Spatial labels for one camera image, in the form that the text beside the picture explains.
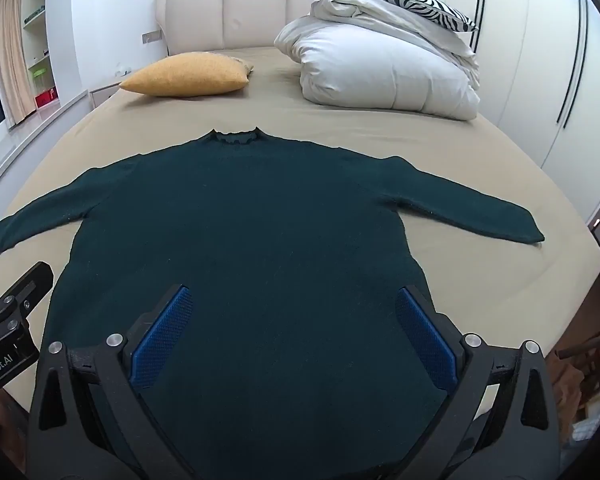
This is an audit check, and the beige curtain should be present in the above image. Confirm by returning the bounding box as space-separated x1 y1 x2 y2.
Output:
0 0 33 128

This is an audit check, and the white nightstand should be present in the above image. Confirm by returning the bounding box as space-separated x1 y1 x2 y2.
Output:
89 82 127 109

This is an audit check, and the beige bed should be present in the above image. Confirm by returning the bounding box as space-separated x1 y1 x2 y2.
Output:
0 46 600 441

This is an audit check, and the beige padded headboard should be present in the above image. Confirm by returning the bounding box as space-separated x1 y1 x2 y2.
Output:
156 0 322 58

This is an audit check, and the brown cloth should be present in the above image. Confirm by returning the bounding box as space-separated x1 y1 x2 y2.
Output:
552 355 588 413

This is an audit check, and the dark green sweater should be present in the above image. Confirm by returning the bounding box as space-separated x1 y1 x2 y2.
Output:
0 127 546 480

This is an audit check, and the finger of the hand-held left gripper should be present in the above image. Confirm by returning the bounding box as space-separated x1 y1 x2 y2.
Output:
0 261 55 322

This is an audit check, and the yellow pillow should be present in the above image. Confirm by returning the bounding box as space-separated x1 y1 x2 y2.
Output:
119 51 255 98

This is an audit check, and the white wardrobe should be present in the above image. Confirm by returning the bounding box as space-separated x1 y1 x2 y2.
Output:
445 0 600 233

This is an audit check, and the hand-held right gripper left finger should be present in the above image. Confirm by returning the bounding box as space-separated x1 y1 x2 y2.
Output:
27 284 201 480

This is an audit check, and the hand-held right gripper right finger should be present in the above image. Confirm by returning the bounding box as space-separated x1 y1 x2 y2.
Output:
395 285 563 480

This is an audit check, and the white duvet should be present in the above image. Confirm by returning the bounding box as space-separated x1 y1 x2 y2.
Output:
274 0 482 121

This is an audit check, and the white bookshelf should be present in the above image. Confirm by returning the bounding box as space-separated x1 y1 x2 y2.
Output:
20 0 61 111

